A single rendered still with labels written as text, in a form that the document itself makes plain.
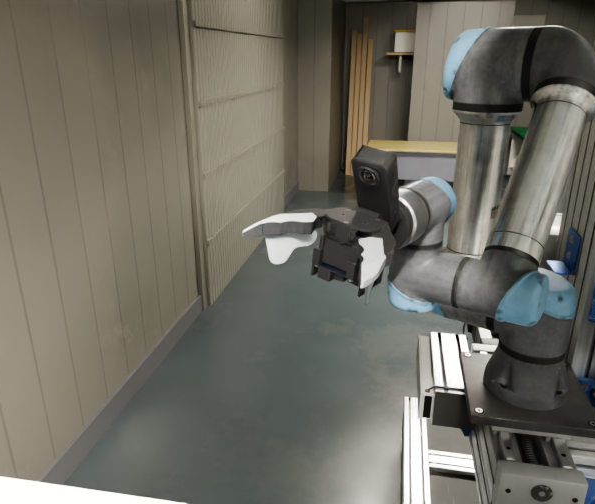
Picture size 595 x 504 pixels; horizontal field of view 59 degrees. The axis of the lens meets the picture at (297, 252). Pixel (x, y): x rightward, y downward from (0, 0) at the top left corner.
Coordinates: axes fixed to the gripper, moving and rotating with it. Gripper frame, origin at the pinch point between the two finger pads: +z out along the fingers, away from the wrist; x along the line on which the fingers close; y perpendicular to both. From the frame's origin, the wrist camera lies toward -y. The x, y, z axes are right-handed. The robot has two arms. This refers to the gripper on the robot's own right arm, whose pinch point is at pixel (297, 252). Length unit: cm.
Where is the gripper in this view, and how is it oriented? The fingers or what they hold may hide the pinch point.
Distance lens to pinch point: 52.3
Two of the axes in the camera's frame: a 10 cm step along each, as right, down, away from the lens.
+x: -7.9, -3.4, 5.1
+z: -6.0, 2.8, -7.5
